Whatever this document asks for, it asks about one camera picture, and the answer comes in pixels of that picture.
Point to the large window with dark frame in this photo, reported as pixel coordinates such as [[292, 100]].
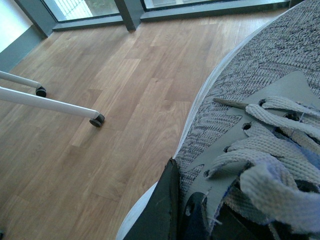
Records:
[[133, 12]]

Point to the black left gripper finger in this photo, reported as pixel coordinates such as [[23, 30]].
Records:
[[155, 215]]

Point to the white chair leg with caster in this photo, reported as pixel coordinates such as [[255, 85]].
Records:
[[9, 95]]

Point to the grey knit sneaker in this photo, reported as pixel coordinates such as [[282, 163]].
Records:
[[249, 156]]

